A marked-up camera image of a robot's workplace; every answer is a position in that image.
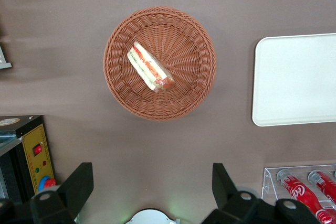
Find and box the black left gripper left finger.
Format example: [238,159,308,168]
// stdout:
[0,162,95,224]

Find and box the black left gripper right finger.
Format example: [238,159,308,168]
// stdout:
[201,163,322,224]

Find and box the cream plastic tray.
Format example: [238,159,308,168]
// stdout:
[251,33,336,127]

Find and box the triangle sandwich in clear wrap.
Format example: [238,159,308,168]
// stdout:
[127,41,175,93]

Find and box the brown round wicker basket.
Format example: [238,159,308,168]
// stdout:
[103,5,217,122]

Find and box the clear acrylic bottle rack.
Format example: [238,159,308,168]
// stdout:
[261,164,336,219]

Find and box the black box with yellow panel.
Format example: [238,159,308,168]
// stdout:
[0,115,57,204]

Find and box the red cola bottle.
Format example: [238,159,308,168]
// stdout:
[307,170,336,205]
[276,168,334,224]

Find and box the grey flat metal plate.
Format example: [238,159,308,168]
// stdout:
[0,45,13,69]

